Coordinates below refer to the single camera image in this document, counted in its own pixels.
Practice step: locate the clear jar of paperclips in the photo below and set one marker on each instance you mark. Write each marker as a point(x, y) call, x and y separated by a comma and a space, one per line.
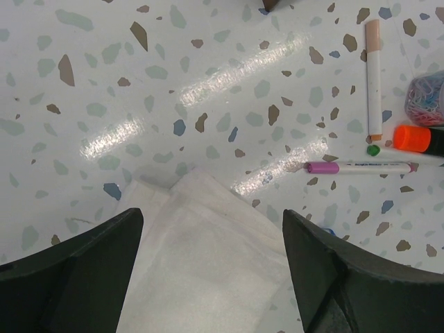
point(424, 100)

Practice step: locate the white folded towel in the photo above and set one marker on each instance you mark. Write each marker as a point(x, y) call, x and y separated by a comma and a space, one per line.
point(207, 261)

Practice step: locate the brown wooden desk organizer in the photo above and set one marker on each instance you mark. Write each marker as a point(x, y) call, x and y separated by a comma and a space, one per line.
point(270, 4)

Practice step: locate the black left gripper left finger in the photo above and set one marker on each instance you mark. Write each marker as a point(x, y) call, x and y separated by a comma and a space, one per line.
point(78, 285)

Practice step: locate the peach capped white marker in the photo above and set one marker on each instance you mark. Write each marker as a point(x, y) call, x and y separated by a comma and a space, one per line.
point(374, 94)

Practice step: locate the orange capped black highlighter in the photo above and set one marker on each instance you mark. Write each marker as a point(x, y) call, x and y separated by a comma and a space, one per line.
point(415, 139)

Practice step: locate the blue grey stamp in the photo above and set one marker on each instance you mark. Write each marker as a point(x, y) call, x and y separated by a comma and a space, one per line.
point(329, 230)

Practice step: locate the pink capped white marker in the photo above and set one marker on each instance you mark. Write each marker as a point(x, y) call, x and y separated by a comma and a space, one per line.
point(359, 168)

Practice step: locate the green capped white marker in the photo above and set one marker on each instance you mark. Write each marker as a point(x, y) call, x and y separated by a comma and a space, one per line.
point(395, 155)

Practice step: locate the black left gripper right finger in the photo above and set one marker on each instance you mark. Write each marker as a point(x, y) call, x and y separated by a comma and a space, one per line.
point(340, 287)

